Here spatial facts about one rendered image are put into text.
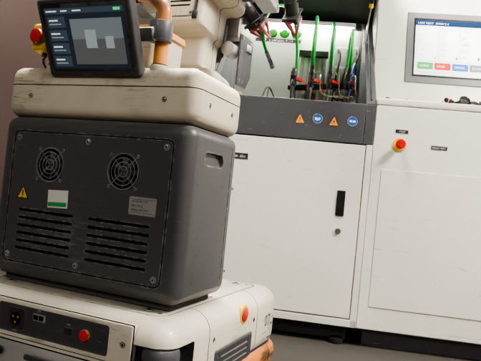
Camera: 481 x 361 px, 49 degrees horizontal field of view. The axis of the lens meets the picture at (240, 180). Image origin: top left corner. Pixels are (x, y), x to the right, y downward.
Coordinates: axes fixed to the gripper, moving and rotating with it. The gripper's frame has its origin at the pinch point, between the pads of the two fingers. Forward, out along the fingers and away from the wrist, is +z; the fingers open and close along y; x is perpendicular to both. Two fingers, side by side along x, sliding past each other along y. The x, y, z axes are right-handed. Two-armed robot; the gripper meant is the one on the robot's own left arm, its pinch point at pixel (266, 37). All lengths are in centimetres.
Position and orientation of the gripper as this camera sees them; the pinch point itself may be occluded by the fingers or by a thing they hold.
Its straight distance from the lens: 234.4
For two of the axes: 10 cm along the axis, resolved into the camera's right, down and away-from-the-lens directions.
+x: -4.7, 6.6, -5.8
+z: 5.9, 7.3, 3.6
